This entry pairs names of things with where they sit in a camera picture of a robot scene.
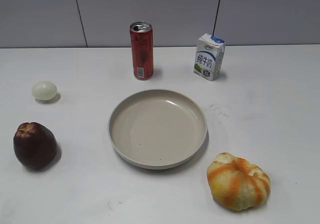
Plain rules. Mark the beige round plate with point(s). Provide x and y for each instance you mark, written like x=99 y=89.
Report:
x=157 y=129

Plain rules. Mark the orange yellow pumpkin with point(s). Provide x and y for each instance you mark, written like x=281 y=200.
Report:
x=237 y=184

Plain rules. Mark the red soda can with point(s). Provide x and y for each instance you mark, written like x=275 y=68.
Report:
x=141 y=36

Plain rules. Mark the white egg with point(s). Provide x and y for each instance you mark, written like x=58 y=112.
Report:
x=44 y=90

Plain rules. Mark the white blue milk carton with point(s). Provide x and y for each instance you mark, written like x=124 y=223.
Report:
x=209 y=57

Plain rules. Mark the dark red apple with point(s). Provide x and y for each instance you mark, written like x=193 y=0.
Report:
x=34 y=145

